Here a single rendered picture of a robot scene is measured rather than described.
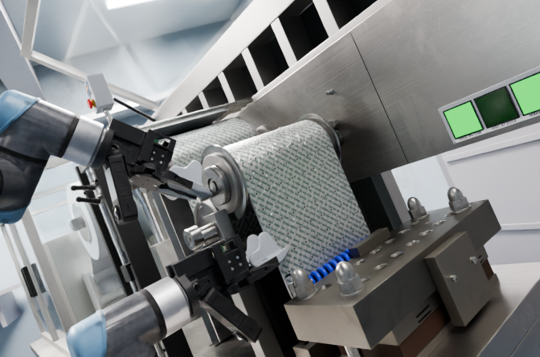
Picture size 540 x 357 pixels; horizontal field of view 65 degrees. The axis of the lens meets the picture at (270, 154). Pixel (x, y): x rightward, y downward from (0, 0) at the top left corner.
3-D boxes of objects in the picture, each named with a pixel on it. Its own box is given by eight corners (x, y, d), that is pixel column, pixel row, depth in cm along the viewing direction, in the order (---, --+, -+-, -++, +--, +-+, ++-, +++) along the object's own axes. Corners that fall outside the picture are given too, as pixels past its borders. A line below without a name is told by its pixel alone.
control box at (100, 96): (90, 116, 127) (78, 86, 128) (112, 110, 131) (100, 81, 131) (92, 108, 121) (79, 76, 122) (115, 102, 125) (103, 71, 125)
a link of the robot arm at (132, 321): (81, 387, 56) (58, 326, 57) (156, 341, 63) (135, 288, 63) (93, 398, 50) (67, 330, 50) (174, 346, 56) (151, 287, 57)
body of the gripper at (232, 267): (243, 231, 67) (176, 264, 60) (263, 281, 66) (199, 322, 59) (222, 236, 73) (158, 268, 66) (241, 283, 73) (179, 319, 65)
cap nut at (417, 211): (407, 222, 86) (398, 202, 87) (417, 215, 89) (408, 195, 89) (422, 219, 84) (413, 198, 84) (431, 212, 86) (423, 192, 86)
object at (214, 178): (227, 186, 73) (221, 214, 78) (236, 182, 74) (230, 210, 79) (204, 159, 77) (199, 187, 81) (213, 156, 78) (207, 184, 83)
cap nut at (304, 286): (292, 301, 67) (281, 274, 67) (308, 289, 69) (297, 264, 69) (306, 301, 64) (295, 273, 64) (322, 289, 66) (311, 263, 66)
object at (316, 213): (290, 296, 73) (248, 197, 74) (371, 240, 87) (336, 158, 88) (292, 296, 73) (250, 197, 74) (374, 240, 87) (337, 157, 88)
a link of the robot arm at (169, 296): (173, 340, 57) (153, 335, 63) (201, 322, 59) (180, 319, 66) (152, 288, 57) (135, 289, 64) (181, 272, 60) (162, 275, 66)
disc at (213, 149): (220, 226, 84) (191, 158, 85) (222, 225, 84) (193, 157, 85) (257, 212, 72) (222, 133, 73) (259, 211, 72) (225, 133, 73)
